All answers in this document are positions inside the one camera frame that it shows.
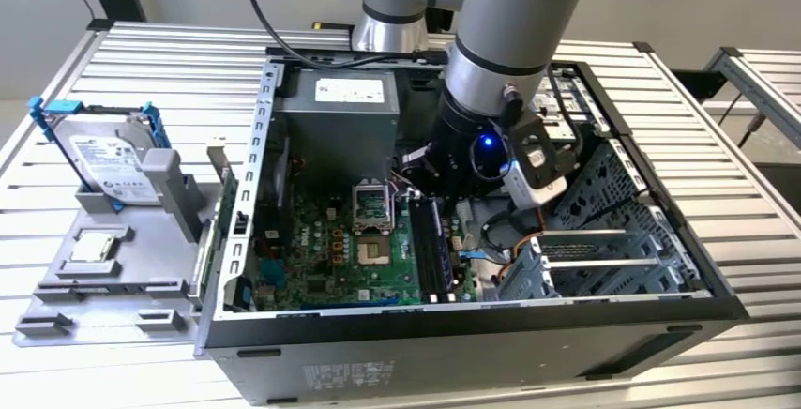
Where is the black table bracket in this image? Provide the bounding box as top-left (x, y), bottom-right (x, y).
top-left (671, 68), bottom-right (732, 100)

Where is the black open PC case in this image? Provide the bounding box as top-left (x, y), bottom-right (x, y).
top-left (192, 45), bottom-right (750, 405)

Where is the hard disk in blue carrier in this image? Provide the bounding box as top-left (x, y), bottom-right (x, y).
top-left (28, 95), bottom-right (171, 208)

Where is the black cable bundle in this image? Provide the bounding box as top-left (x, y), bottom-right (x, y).
top-left (478, 206), bottom-right (539, 265)

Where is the CPU socket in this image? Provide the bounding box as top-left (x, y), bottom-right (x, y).
top-left (355, 233), bottom-right (396, 267)

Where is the silver drive bay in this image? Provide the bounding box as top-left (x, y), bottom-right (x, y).
top-left (534, 66), bottom-right (595, 145)

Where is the silver CPU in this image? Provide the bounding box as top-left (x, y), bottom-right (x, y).
top-left (71, 230), bottom-right (120, 263)

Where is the silver disk bay cage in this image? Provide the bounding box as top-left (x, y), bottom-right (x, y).
top-left (499, 228), bottom-right (709, 300)

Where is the graphics card with metal bracket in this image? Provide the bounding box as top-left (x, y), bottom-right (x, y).
top-left (190, 140), bottom-right (243, 307)

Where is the black RAM slot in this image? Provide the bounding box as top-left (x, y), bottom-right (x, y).
top-left (407, 190), bottom-right (443, 306)
top-left (427, 195), bottom-right (459, 306)

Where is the grey parts rack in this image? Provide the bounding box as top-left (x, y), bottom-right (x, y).
top-left (11, 148), bottom-right (220, 349)

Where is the metal socket cover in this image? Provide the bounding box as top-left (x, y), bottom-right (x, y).
top-left (352, 177), bottom-right (395, 235)

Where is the dark RAM stick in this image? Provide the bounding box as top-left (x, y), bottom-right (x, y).
top-left (36, 279), bottom-right (184, 294)
top-left (429, 197), bottom-right (455, 295)

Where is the green motherboard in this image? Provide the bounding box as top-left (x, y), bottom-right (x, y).
top-left (243, 188), bottom-right (481, 311)

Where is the grey power supply unit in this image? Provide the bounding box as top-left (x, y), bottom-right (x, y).
top-left (274, 68), bottom-right (402, 185)

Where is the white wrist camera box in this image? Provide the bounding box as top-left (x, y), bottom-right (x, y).
top-left (499, 111), bottom-right (571, 207)

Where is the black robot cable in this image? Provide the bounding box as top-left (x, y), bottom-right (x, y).
top-left (240, 0), bottom-right (451, 70)

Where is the aluminium slat side table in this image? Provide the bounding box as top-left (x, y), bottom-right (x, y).
top-left (704, 45), bottom-right (801, 152)

